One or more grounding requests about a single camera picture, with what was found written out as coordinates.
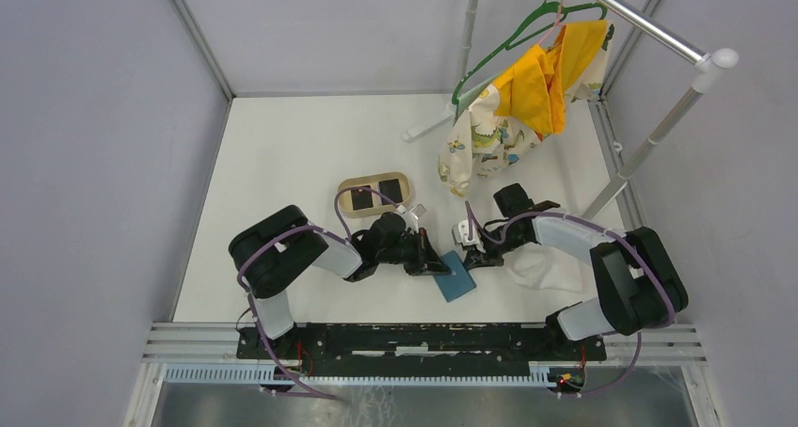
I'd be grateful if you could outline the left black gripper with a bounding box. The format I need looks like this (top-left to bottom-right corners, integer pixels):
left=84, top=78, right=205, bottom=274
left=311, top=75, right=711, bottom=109
left=377, top=228, right=450, bottom=277

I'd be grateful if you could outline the beige oval tray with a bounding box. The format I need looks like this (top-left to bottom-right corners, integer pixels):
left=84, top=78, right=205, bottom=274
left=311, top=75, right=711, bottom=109
left=334, top=171, right=413, bottom=218

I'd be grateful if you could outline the blue card holder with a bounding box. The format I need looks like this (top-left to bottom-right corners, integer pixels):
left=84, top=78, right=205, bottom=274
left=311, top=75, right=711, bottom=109
left=434, top=250, right=477, bottom=303

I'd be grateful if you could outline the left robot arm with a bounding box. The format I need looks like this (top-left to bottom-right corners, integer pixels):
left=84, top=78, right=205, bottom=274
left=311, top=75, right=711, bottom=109
left=228, top=205, right=453, bottom=359

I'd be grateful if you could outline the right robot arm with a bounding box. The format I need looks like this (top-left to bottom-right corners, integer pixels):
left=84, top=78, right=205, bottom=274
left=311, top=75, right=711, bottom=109
left=453, top=183, right=689, bottom=359

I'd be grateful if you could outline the white cloth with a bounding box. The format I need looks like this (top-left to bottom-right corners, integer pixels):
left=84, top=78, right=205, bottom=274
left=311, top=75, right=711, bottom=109
left=503, top=244, right=585, bottom=293

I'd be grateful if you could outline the dinosaur print yellow garment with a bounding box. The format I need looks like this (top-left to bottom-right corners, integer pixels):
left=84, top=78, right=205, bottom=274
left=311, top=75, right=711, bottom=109
left=438, top=20, right=615, bottom=197

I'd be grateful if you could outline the green clothes hanger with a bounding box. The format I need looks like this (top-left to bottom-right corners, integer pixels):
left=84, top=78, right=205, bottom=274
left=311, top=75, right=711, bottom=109
left=451, top=1, right=608, bottom=112

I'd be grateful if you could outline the pink clothes hanger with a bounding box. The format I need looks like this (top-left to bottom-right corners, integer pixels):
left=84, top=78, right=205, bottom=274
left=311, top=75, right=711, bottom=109
left=535, top=0, right=573, bottom=45

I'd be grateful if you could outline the metal clothes rack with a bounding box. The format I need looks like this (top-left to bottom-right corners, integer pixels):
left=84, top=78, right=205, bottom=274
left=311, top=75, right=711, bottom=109
left=401, top=0, right=739, bottom=219

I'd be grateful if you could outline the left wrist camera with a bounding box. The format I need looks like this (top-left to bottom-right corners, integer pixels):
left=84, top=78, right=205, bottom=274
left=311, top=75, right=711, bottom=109
left=395, top=203, right=426, bottom=229

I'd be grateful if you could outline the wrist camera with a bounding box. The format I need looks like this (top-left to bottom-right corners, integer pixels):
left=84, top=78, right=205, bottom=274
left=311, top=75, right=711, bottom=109
left=452, top=219, right=485, bottom=252
left=395, top=203, right=426, bottom=229

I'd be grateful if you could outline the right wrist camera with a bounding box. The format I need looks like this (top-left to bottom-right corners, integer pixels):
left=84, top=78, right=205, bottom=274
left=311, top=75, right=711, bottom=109
left=452, top=219, right=485, bottom=252

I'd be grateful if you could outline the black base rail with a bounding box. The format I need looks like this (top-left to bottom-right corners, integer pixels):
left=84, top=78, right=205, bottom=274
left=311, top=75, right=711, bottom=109
left=236, top=323, right=607, bottom=377

